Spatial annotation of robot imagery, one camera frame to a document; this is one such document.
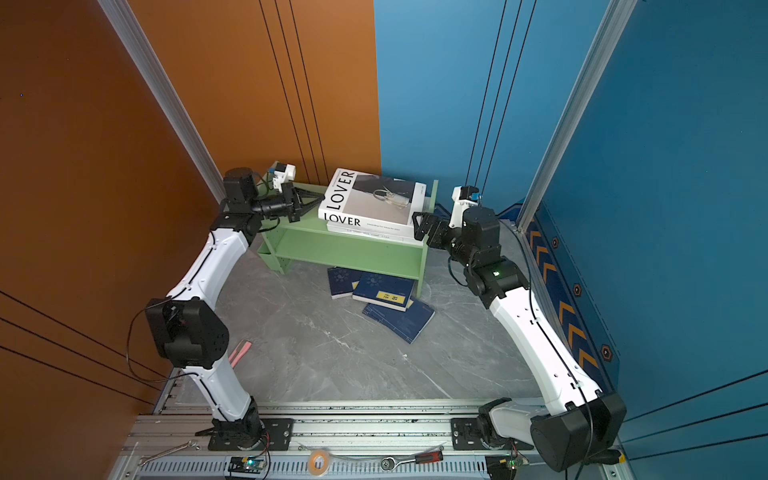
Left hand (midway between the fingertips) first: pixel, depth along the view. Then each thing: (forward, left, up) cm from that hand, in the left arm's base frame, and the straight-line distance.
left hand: (325, 196), depth 75 cm
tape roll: (-54, 0, -38) cm, 66 cm away
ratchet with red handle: (-53, -18, -35) cm, 66 cm away
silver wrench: (-52, +41, -38) cm, 77 cm away
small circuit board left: (-53, +16, -39) cm, 67 cm away
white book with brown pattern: (-6, -13, -8) cm, 16 cm away
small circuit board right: (-53, -44, -37) cm, 78 cm away
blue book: (-1, 0, -36) cm, 36 cm away
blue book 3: (-18, -22, -35) cm, 45 cm away
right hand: (-7, -25, 0) cm, 26 cm away
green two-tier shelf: (-3, +8, -10) cm, 13 cm away
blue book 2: (-7, -16, -34) cm, 38 cm away
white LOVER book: (+3, -9, -3) cm, 10 cm away
